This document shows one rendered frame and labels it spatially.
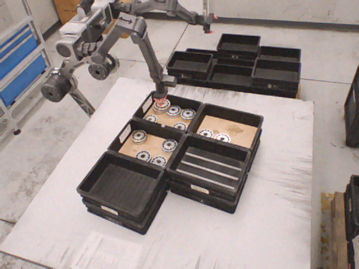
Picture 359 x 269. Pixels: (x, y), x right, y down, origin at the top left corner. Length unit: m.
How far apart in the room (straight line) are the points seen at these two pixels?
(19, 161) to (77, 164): 1.33
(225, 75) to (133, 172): 1.71
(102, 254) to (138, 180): 0.43
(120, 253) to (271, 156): 1.08
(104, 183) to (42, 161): 1.54
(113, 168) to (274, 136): 1.09
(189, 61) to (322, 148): 1.49
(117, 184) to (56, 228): 0.42
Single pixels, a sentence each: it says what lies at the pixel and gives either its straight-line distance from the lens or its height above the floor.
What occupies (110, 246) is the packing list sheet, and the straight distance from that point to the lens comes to 1.94.
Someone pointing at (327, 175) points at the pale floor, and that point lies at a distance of 3.12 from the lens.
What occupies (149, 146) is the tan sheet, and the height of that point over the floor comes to 0.83.
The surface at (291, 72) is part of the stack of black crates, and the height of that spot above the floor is 0.49.
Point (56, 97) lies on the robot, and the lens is 2.65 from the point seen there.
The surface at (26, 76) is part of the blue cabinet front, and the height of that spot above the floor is 0.43.
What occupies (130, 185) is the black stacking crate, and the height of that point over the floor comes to 0.83.
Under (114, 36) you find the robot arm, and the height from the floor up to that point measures 1.61.
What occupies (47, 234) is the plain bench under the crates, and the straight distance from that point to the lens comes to 2.10.
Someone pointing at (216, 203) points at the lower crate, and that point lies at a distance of 1.92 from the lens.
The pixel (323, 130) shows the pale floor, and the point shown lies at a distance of 3.46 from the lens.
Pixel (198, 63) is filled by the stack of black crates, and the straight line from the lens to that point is 3.35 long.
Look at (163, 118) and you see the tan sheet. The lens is 2.27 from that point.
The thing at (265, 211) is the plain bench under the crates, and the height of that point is 0.70.
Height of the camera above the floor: 2.39
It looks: 43 degrees down
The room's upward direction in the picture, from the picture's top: 8 degrees counter-clockwise
